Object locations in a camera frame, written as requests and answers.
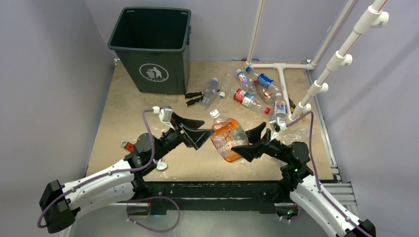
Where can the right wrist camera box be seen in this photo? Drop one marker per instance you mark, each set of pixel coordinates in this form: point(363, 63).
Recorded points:
point(278, 123)

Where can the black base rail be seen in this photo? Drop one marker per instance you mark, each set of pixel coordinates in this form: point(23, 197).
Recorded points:
point(261, 196)

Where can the blue label bottle far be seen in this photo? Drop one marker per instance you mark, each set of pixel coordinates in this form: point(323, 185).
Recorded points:
point(263, 79)

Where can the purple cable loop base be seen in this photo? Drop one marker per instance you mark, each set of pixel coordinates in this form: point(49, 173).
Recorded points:
point(155, 209)

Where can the red label clear bottle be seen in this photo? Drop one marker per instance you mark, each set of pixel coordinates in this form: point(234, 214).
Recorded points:
point(250, 101)

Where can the black handled pliers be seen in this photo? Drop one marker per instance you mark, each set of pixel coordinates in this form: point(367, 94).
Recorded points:
point(193, 98)

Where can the dark green trash bin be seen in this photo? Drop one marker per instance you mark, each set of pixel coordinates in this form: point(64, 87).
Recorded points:
point(152, 44)

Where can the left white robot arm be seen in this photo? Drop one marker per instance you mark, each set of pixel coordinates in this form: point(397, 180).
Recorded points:
point(61, 204)

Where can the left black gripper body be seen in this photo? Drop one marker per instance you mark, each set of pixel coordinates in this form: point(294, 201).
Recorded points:
point(170, 140)

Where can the large orange bottle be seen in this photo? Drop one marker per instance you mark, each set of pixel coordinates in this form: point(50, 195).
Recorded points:
point(227, 133)

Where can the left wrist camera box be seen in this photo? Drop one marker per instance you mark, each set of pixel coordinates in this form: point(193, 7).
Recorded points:
point(164, 114)

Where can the crushed clear bottle right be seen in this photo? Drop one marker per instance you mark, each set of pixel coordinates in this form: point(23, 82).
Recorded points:
point(298, 135)

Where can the clear bottle blue cap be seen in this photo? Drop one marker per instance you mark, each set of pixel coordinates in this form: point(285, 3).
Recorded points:
point(209, 93)

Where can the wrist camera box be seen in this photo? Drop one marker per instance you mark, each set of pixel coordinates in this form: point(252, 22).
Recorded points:
point(164, 114)
point(278, 123)

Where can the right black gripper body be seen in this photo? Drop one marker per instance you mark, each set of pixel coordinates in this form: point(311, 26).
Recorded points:
point(275, 148)

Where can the large clear bottle far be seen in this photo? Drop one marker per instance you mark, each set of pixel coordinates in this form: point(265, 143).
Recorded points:
point(230, 82)

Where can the yellow black tool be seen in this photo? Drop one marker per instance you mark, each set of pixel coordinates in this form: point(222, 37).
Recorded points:
point(296, 110)

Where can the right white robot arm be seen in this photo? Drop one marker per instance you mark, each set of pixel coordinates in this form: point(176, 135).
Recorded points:
point(303, 187)

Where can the red adjustable wrench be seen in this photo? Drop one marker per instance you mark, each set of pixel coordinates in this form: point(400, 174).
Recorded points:
point(161, 165)

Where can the purple label small bottle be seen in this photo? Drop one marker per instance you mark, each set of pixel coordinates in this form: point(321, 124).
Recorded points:
point(244, 81)

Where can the white blue label bottle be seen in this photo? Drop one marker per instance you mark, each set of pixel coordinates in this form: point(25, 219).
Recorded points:
point(280, 106)

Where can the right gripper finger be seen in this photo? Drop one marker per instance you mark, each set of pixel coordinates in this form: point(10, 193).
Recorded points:
point(249, 152)
point(254, 135)

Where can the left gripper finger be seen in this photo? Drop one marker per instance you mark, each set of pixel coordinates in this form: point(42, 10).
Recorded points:
point(176, 120)
point(194, 138)

